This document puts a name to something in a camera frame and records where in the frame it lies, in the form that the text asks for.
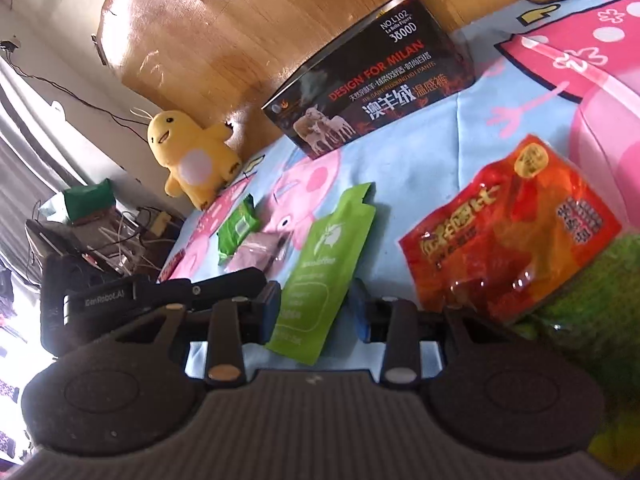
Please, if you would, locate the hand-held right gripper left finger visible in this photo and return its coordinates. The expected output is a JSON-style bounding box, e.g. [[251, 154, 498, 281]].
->
[[107, 280, 283, 387]]

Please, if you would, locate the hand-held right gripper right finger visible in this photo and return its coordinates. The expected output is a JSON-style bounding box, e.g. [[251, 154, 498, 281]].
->
[[349, 279, 517, 387]]

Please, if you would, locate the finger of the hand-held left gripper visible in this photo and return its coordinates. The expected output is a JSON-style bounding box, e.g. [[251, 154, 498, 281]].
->
[[131, 266, 267, 312]]

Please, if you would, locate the pink snack packet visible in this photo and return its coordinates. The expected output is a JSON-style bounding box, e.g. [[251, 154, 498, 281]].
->
[[225, 232, 291, 281]]

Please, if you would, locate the small green snack packet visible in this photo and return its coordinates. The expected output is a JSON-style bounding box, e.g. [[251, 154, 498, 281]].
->
[[216, 197, 261, 267]]

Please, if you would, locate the light green spout pouch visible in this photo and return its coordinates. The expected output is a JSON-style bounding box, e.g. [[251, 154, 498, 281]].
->
[[264, 181, 377, 367]]

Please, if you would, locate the red orange snack bag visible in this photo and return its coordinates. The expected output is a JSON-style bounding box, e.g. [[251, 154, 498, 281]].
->
[[398, 134, 623, 325]]

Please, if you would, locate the large green snack bag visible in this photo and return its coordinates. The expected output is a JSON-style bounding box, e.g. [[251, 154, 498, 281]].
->
[[510, 232, 640, 461]]

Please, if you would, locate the black printed cardboard box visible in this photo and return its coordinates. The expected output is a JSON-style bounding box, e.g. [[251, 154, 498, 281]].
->
[[261, 0, 476, 161]]

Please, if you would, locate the beige power strip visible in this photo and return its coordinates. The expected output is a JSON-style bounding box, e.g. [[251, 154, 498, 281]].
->
[[149, 209, 174, 237]]

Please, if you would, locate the green paper box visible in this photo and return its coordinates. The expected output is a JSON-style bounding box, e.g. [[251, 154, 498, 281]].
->
[[62, 180, 117, 223]]

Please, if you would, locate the yellow plush toy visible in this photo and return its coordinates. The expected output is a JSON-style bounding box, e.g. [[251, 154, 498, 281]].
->
[[131, 107, 244, 211]]

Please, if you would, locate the grey curtain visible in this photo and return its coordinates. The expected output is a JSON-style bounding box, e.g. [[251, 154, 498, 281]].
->
[[0, 55, 87, 286]]

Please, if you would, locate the printed blanket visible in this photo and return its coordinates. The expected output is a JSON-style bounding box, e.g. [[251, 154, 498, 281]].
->
[[157, 0, 640, 461]]

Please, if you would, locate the wooden headboard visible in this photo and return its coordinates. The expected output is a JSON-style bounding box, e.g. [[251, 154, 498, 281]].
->
[[92, 0, 523, 161]]

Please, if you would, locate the bundle of white cables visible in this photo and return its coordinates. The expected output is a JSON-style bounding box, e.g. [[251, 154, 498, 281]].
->
[[85, 207, 173, 276]]

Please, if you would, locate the dark wall cable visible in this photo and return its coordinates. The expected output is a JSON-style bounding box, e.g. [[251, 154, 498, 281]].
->
[[0, 37, 153, 128]]

